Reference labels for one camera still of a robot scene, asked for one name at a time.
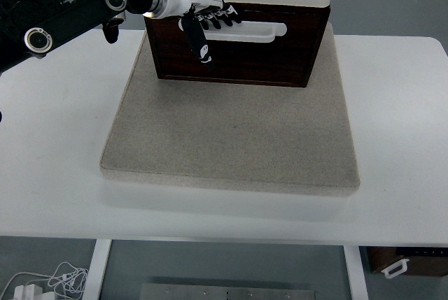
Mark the white robotic hand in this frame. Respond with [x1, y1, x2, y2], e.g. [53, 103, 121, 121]
[143, 0, 242, 69]

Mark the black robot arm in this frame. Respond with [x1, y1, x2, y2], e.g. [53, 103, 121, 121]
[1, 0, 241, 72]

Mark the dark wooden drawer housing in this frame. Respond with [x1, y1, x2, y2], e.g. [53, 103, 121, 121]
[143, 2, 332, 88]

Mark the spare brown drawer on floor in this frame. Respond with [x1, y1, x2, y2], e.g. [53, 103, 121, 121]
[366, 246, 447, 279]

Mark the beige fabric pad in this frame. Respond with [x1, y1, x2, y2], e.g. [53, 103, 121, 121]
[100, 26, 360, 196]

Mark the white table leg right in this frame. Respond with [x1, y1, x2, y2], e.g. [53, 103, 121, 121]
[344, 245, 369, 300]

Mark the white table leg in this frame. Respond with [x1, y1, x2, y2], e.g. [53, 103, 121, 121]
[82, 239, 112, 300]
[344, 245, 369, 300]

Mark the white table leg left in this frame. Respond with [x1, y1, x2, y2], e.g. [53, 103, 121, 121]
[82, 239, 112, 300]

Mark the white power adapter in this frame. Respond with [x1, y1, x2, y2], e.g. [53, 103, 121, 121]
[13, 284, 43, 300]

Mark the grey metal base plate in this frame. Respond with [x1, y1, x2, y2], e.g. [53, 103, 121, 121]
[139, 283, 316, 300]

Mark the white cable on floor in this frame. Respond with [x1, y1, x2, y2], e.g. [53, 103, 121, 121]
[0, 261, 90, 300]

